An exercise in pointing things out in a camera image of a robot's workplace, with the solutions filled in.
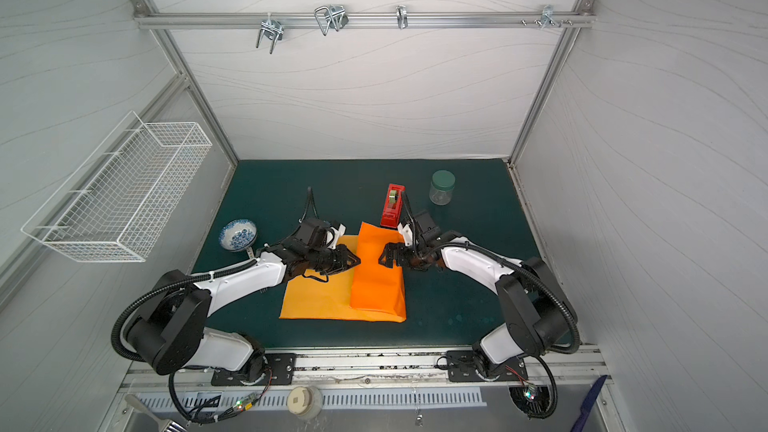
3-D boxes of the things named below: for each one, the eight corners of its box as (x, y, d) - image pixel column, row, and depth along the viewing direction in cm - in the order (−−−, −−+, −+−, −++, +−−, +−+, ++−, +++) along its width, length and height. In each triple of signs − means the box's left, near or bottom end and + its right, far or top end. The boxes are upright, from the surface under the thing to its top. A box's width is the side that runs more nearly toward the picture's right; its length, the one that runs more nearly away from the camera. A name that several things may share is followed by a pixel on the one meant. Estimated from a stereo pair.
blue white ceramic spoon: (220, 251, 96) (213, 245, 93) (230, 226, 102) (225, 219, 99) (255, 251, 96) (250, 245, 93) (263, 226, 102) (259, 219, 99)
